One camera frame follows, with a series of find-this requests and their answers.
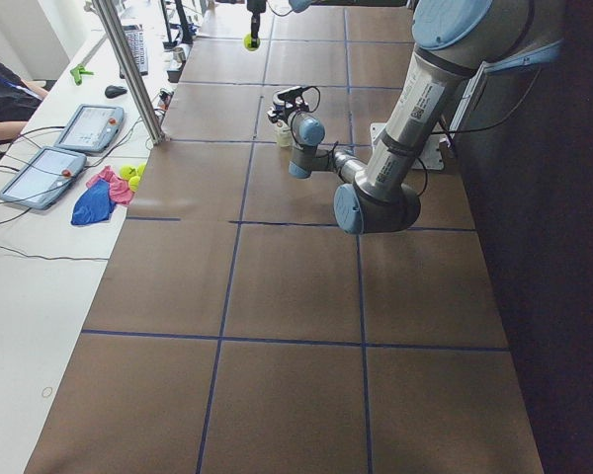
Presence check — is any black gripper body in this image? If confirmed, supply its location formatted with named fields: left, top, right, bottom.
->
left=279, top=106, right=306, bottom=132
left=246, top=0, right=266, bottom=15

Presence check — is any clear tennis ball can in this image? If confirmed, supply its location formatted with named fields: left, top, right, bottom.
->
left=273, top=96, right=293, bottom=147

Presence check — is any yellow tennis ball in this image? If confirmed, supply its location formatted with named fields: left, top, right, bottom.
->
left=119, top=165, right=137, bottom=181
left=243, top=34, right=261, bottom=51

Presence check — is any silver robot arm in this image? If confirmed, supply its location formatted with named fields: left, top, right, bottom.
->
left=268, top=1, right=565, bottom=234
left=243, top=0, right=313, bottom=50

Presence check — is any yellow tennis ball on desk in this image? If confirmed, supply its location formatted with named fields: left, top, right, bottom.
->
left=119, top=165, right=137, bottom=181

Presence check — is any metal cup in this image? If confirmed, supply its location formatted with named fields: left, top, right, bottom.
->
left=172, top=44, right=188, bottom=63

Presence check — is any black keyboard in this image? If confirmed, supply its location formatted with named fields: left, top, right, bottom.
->
left=123, top=25, right=148, bottom=76

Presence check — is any black computer mouse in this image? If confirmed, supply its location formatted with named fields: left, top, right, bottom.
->
left=104, top=85, right=127, bottom=99

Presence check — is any upper teach pendant tablet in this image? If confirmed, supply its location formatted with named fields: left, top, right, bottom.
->
left=54, top=104, right=125, bottom=153

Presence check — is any teach pendant tablet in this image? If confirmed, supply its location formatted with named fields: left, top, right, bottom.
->
left=54, top=104, right=125, bottom=153
left=0, top=146, right=87, bottom=210

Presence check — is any green plastic clamp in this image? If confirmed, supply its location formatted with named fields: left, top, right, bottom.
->
left=70, top=64, right=93, bottom=86

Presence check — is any lower teach pendant tablet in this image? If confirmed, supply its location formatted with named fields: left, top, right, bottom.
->
left=0, top=146, right=87, bottom=210

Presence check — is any seated person in black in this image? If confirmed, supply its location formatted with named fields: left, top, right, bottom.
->
left=0, top=62, right=48, bottom=145

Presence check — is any aluminium frame post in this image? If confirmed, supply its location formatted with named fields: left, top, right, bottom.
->
left=93, top=0, right=165, bottom=146

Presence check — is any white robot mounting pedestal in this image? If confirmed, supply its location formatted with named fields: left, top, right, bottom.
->
left=370, top=58, right=475, bottom=171

